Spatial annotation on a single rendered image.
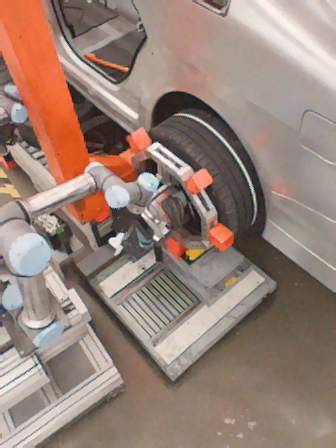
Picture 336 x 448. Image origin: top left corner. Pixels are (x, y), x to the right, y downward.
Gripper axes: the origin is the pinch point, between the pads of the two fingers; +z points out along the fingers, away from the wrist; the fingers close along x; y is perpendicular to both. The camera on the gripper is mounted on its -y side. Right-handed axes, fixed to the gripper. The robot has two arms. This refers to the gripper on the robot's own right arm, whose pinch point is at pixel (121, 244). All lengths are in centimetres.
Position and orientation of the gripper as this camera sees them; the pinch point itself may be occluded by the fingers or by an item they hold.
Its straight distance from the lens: 185.7
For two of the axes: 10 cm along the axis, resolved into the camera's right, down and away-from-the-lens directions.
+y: -8.9, -4.4, -1.0
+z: -4.1, 6.7, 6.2
